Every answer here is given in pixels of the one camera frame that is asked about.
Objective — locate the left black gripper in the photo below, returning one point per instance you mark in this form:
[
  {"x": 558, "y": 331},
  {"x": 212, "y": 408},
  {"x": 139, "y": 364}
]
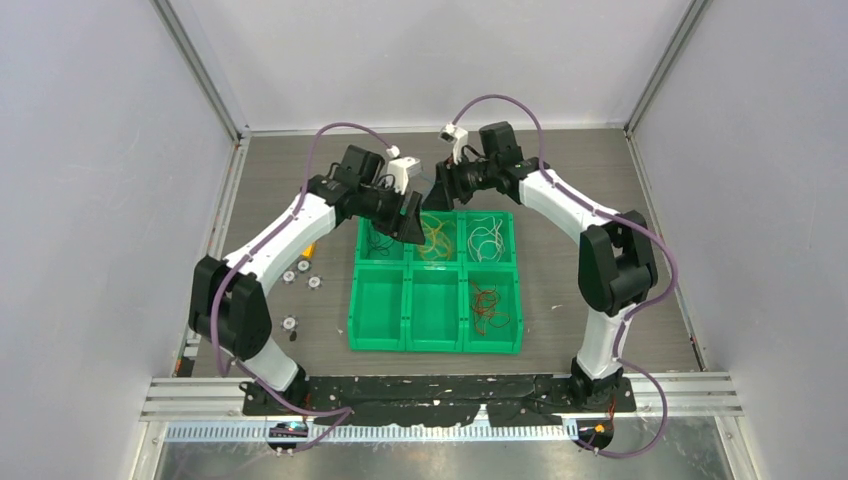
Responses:
[{"x": 412, "y": 230}]

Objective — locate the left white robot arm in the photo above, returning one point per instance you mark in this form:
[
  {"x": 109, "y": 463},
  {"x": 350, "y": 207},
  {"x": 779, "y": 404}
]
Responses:
[{"x": 228, "y": 303}]

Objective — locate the poker chip left middle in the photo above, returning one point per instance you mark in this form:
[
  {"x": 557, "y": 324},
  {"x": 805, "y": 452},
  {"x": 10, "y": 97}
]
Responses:
[{"x": 289, "y": 277}]

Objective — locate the aluminium front rail frame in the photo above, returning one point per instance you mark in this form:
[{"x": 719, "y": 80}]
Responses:
[{"x": 687, "y": 425}]

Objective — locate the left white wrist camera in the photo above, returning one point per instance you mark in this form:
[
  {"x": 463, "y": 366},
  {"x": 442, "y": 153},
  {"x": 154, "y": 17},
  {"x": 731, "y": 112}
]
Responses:
[{"x": 401, "y": 169}]

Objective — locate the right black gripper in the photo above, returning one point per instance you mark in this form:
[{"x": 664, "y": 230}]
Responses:
[{"x": 440, "y": 198}]

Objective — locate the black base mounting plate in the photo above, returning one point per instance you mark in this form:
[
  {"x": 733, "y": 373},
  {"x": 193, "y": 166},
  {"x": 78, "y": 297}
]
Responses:
[{"x": 438, "y": 400}]

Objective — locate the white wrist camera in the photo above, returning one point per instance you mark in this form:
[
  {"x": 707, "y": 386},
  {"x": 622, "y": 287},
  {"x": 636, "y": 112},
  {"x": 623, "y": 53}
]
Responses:
[
  {"x": 401, "y": 169},
  {"x": 457, "y": 137}
]

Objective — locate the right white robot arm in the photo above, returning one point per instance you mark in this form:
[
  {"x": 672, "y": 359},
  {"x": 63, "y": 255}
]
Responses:
[{"x": 616, "y": 263}]

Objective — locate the poker chip lowest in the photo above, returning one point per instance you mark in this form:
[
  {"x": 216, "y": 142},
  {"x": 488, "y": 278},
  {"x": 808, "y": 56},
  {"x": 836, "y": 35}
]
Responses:
[{"x": 289, "y": 323}]

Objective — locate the poker chip right middle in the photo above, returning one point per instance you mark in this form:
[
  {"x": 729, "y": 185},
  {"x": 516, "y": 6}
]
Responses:
[{"x": 314, "y": 282}]

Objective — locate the green six-compartment bin tray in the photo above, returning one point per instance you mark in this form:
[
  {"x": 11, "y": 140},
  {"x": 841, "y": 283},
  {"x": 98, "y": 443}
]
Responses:
[{"x": 457, "y": 293}]

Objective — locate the yellow triangular plastic piece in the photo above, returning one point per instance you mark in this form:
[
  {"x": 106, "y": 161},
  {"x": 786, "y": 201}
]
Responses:
[{"x": 308, "y": 253}]

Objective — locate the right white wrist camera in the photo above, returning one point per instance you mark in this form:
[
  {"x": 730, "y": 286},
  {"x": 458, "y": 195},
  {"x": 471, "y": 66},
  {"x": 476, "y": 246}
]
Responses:
[{"x": 457, "y": 137}]

